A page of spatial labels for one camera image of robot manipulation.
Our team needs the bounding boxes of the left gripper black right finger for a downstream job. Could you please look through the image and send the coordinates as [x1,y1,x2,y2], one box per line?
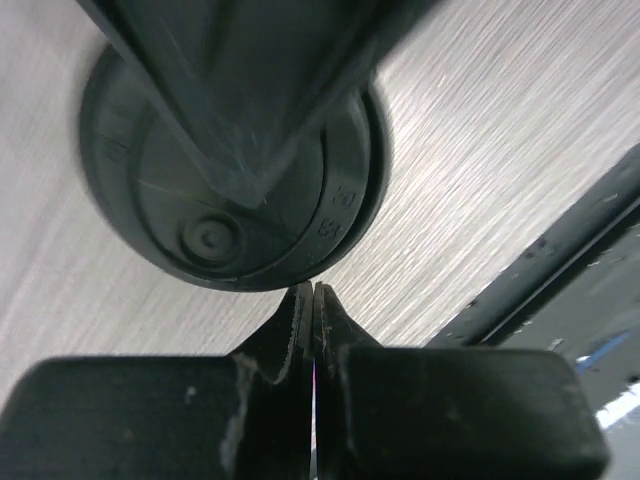
[313,283,610,479]

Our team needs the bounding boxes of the black plastic cup lid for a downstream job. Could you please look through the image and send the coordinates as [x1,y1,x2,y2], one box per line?
[78,47,391,292]

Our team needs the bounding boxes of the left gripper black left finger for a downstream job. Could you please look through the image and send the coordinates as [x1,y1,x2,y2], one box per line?
[1,282,313,479]

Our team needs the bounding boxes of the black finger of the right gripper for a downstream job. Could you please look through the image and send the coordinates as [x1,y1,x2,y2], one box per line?
[82,0,436,208]

